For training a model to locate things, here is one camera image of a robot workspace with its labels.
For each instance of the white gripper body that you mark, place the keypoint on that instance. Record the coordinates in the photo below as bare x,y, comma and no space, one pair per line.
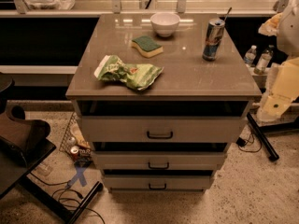
290,32

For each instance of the grey top drawer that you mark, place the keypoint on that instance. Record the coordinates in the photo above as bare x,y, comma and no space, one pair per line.
160,129

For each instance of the grey drawer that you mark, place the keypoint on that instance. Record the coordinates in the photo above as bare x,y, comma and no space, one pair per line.
115,182
158,160
160,129

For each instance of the dark robot base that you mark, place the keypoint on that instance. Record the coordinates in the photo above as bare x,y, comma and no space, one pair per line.
23,142

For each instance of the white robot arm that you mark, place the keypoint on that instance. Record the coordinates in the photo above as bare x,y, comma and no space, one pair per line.
287,27

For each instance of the grey drawer cabinet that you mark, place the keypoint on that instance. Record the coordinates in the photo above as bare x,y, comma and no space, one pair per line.
188,87

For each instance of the grey middle drawer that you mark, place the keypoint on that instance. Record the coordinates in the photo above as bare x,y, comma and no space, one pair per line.
158,160

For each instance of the grey bottom drawer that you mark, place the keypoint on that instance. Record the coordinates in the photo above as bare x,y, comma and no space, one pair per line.
115,182

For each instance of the clear bottle with yellow liquid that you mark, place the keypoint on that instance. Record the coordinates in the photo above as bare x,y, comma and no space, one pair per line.
264,60

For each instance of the small clear water bottle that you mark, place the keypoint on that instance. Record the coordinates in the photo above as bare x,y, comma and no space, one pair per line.
250,56

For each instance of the black floor bar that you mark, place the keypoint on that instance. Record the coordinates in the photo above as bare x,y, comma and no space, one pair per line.
273,156

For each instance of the blue silver energy drink can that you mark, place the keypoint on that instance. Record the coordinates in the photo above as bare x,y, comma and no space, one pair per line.
214,34

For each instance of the white bowl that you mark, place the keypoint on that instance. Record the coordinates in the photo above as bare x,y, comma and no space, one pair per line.
164,24

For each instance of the green yellow sponge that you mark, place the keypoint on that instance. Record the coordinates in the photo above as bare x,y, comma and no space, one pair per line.
146,46

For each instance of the green crumpled chip bag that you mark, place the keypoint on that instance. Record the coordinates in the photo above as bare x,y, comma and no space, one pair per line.
137,77

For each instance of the red soda can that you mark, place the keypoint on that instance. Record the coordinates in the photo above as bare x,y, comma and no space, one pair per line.
74,152

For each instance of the blue tape cross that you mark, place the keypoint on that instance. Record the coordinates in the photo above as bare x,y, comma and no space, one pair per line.
79,176

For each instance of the black stand leg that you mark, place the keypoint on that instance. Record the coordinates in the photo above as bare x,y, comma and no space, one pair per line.
67,209

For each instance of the wire basket with trash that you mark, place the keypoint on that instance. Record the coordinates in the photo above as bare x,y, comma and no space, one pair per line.
73,137

